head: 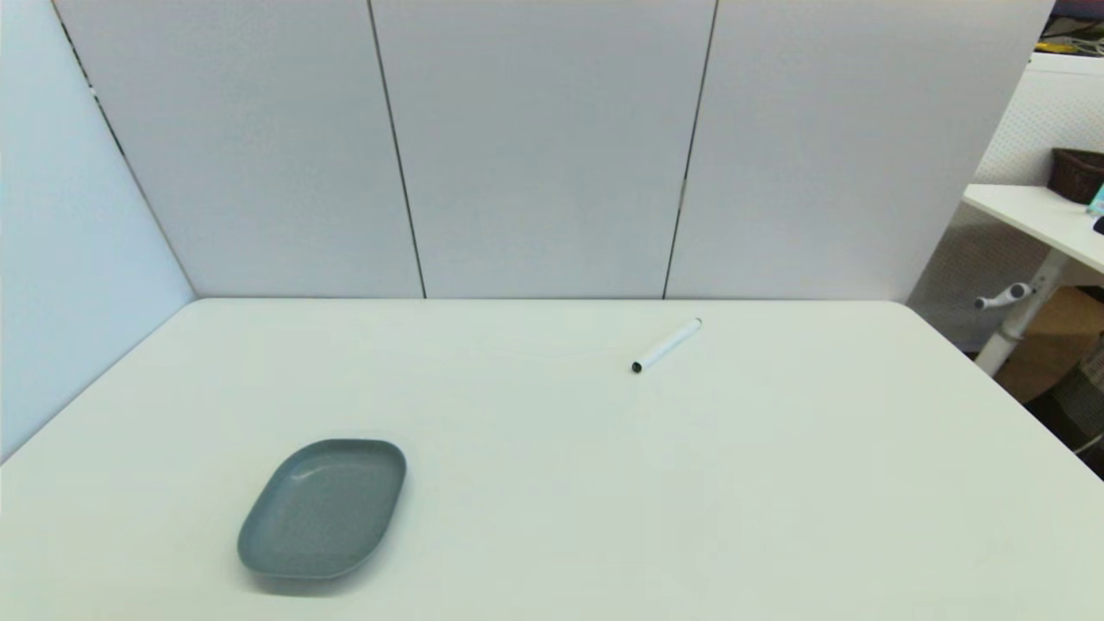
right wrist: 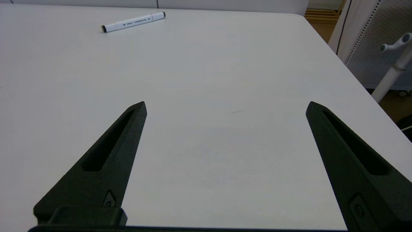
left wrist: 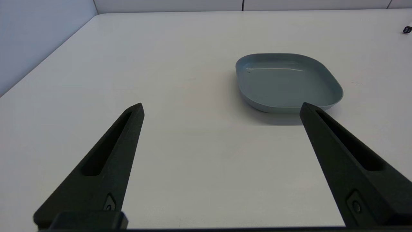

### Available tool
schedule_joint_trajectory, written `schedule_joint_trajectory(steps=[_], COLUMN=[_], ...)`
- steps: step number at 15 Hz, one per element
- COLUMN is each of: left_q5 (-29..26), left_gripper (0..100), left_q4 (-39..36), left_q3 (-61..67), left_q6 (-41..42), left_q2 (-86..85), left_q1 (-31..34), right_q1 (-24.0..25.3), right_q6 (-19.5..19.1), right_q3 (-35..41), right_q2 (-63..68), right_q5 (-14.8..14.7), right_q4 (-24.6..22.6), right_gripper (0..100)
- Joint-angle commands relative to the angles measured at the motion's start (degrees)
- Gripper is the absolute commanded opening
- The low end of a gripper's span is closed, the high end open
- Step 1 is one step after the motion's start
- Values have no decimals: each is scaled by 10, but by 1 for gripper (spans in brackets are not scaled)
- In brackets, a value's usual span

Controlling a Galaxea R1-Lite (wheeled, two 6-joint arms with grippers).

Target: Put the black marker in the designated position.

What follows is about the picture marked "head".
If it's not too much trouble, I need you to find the white marker with black caps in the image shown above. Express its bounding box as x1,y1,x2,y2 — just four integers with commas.
630,317,704,375

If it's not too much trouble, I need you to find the grey-blue oval plate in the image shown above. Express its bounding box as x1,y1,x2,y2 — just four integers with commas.
236,438,408,581

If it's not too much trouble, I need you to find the white table leg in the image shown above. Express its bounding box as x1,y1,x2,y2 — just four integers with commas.
975,250,1070,378

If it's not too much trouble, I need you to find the white side table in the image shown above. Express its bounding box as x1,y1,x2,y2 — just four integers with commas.
963,183,1104,277

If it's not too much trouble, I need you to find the brown cardboard box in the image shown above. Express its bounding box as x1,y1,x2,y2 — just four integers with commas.
994,285,1104,405

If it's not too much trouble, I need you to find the dark woven basket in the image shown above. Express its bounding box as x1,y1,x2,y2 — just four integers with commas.
1048,147,1104,206

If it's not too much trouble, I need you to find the yellow and black clutter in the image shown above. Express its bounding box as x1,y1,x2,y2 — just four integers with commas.
1038,0,1104,58

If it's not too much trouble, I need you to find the white crank handle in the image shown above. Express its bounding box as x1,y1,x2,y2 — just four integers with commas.
974,282,1034,311

